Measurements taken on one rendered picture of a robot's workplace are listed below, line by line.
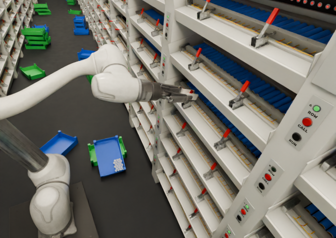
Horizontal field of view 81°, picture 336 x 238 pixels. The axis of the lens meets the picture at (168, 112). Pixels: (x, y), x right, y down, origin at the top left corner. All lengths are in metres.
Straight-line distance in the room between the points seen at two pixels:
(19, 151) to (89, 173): 0.79
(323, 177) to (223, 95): 0.34
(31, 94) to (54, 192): 0.53
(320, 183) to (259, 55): 0.31
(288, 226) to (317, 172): 0.20
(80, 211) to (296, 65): 1.25
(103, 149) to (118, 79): 1.16
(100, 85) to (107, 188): 1.13
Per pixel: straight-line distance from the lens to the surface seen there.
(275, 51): 0.55
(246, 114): 0.63
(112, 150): 1.79
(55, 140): 2.13
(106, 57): 0.79
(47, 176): 1.21
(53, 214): 1.14
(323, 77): 0.46
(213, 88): 0.72
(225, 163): 0.73
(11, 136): 1.07
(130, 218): 1.57
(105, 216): 1.59
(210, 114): 0.85
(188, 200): 1.27
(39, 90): 0.78
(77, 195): 1.41
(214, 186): 0.90
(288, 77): 0.50
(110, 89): 0.68
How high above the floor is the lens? 1.44
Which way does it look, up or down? 38 degrees down
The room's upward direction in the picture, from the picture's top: 7 degrees clockwise
